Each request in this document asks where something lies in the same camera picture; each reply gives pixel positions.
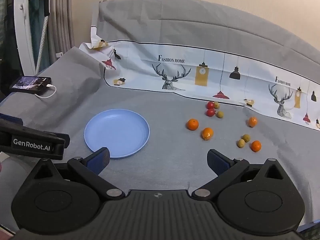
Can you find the plaid hanging shirt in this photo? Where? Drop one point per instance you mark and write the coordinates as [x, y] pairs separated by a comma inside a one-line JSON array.
[[2, 10]]

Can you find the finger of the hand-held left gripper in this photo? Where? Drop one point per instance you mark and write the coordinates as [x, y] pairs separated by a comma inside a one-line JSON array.
[[60, 145]]

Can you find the teal hanging garment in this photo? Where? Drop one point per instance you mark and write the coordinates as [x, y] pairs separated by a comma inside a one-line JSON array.
[[35, 25]]

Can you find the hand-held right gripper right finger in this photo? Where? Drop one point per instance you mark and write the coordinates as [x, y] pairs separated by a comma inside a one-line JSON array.
[[217, 163]]

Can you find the white round rack frame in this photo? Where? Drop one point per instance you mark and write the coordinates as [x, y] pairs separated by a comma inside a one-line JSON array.
[[23, 30]]

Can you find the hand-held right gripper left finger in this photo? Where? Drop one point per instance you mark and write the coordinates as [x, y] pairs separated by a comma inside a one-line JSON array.
[[100, 159]]

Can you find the small green olive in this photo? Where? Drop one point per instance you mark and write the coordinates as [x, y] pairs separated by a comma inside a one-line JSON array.
[[246, 137], [241, 143], [216, 105], [220, 114]]

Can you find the grey bed sheet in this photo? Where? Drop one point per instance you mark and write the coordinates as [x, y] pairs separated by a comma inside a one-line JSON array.
[[162, 25]]

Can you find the person's left hand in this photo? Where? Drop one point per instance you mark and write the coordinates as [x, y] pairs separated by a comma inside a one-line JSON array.
[[1, 167]]

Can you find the round orange tangerine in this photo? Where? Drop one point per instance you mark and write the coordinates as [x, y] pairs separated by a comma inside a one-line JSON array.
[[252, 122], [192, 124], [256, 146]]

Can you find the white printed deer cloth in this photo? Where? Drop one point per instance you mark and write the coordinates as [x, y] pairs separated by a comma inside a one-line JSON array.
[[200, 72]]

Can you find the black smartphone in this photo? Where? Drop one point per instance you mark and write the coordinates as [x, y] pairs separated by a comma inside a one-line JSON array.
[[30, 83]]

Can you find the blue plastic plate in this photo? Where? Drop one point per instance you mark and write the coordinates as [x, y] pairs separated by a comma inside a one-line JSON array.
[[116, 132]]

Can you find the red cherry tomato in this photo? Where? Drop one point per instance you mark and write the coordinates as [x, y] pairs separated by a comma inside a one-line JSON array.
[[210, 104], [210, 112]]

